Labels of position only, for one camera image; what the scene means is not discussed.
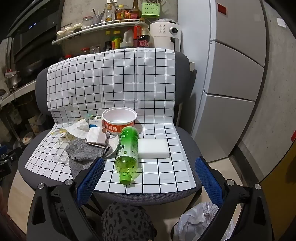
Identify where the green plastic bottle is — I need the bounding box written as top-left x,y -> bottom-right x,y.
115,126 -> 139,185

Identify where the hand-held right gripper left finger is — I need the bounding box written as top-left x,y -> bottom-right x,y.
27,157 -> 105,241

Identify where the large dark red-label bottle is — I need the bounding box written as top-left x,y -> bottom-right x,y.
138,18 -> 151,48

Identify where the black wok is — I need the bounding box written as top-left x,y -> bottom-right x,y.
21,60 -> 45,77

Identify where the crumpled white wrapper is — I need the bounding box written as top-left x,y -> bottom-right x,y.
67,122 -> 90,139

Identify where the steel pot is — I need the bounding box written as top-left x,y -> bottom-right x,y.
5,71 -> 23,90

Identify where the orange white paper bowl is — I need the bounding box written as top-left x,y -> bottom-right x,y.
102,107 -> 138,136

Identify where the trash bin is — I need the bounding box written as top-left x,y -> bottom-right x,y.
171,202 -> 234,241

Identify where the yellowish plastic wrapper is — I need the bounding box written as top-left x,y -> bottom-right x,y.
51,128 -> 75,144

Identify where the clear glass condiment bottle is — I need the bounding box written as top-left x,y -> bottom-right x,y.
105,5 -> 113,25

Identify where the green yellow sauce bottle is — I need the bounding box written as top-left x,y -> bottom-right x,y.
112,31 -> 122,50

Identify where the tall dark red-label bottle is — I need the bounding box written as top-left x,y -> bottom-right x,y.
128,0 -> 140,20

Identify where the white paper tissue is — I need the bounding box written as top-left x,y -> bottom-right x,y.
86,127 -> 107,147

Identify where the green plastic basket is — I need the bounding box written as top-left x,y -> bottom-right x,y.
142,1 -> 161,18

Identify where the clear plastic wrapper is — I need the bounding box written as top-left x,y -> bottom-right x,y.
54,151 -> 70,165

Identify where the slim dark sauce bottle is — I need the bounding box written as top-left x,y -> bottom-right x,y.
105,31 -> 113,52

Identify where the leopard print clothing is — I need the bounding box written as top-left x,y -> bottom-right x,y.
101,202 -> 155,241

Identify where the white kitchen appliance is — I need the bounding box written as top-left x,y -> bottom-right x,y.
149,19 -> 183,52

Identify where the grey refrigerator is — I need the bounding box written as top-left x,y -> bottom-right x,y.
178,0 -> 273,163

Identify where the kitchen counter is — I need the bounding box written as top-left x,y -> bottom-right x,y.
0,80 -> 37,107

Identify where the clear plastic bin liner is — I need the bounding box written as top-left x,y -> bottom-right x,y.
176,202 -> 233,241

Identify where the black range hood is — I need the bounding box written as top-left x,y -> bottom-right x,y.
6,0 -> 64,66

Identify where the white foam block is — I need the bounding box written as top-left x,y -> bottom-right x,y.
138,138 -> 170,159

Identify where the white curved wall shelf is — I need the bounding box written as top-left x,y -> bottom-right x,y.
51,20 -> 144,45

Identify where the small white green box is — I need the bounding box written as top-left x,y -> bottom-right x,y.
88,116 -> 103,127

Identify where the white cloth piece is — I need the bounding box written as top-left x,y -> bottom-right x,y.
105,135 -> 120,158

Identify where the grey rag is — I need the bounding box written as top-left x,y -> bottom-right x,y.
64,139 -> 111,179

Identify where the amber oil bottle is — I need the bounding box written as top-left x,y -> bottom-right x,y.
116,5 -> 127,22

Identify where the yellow door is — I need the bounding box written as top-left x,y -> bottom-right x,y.
258,133 -> 296,241

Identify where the white checkered cloth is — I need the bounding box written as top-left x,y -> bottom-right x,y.
24,47 -> 197,194

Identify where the utensil holder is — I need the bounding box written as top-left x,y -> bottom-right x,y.
92,9 -> 105,25

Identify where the white plastic jug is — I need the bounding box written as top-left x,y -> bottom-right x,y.
120,30 -> 134,49

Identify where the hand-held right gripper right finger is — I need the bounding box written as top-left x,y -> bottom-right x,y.
195,156 -> 275,241

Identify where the grey office chair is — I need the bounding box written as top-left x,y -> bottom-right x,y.
18,50 -> 204,205

